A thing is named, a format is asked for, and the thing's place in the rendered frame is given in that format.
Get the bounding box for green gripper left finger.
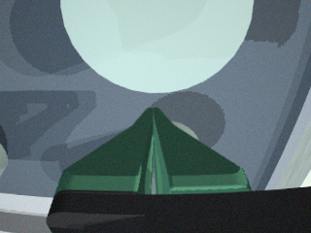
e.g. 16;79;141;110
54;108;154;195

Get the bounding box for white shallow tray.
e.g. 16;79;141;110
275;117;311;189

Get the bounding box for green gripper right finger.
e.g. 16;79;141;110
154;108;252;194

